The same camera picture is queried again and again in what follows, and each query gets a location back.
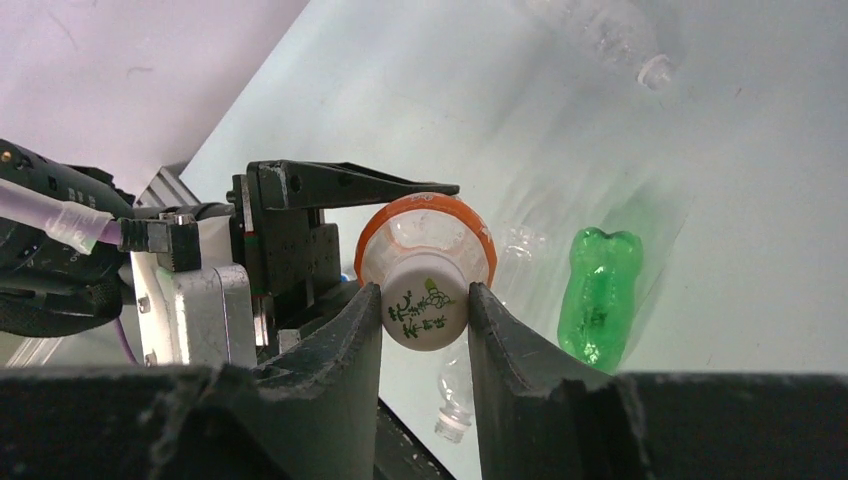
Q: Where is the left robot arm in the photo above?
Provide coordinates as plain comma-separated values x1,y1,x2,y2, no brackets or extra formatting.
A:
1,140,459,338

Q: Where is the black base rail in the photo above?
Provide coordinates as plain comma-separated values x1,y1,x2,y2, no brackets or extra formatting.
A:
373,398,455,480

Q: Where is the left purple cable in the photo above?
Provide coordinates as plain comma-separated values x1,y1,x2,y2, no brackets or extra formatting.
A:
0,177,140,366

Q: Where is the green plastic bottle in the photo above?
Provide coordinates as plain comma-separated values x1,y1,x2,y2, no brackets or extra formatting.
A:
557,227,644,374

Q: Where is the far clear bottle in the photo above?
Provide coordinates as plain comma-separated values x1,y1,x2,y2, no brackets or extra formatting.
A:
524,0,676,91

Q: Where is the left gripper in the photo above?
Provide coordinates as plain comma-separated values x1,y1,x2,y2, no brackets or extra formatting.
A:
228,160,460,345

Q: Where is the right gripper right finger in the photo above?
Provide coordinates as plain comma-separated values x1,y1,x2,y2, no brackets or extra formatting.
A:
468,283,847,479

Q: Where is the clear bottle white ring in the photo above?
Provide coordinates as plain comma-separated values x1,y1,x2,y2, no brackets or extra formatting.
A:
433,225,551,445

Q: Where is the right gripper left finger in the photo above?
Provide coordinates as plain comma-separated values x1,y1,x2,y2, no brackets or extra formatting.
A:
1,284,382,479

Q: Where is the orange label bottle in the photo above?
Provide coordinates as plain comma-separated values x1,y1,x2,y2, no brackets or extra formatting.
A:
353,192,497,286

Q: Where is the white bottle cap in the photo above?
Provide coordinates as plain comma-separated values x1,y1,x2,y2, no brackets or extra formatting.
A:
380,252,469,352

